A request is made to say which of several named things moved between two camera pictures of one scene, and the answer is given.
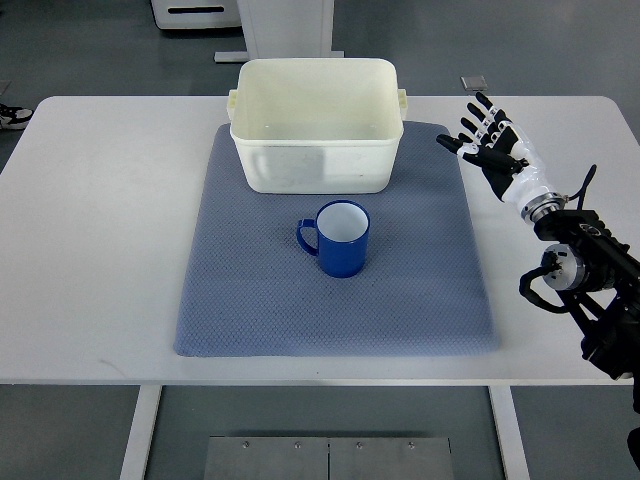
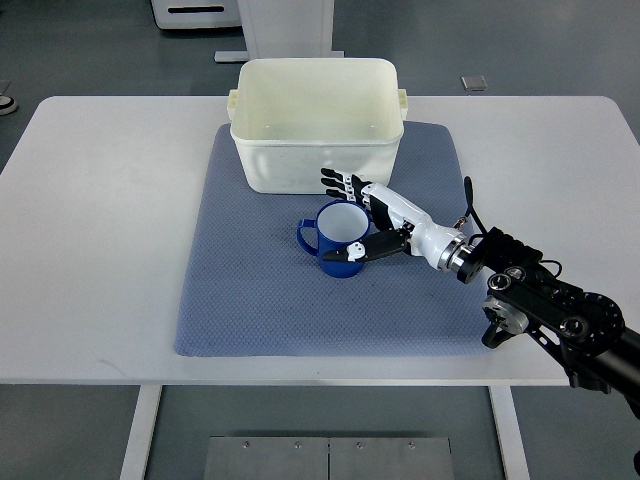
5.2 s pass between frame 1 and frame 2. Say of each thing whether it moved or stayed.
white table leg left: stayed
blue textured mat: stayed
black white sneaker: moved
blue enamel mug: stayed
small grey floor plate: stayed
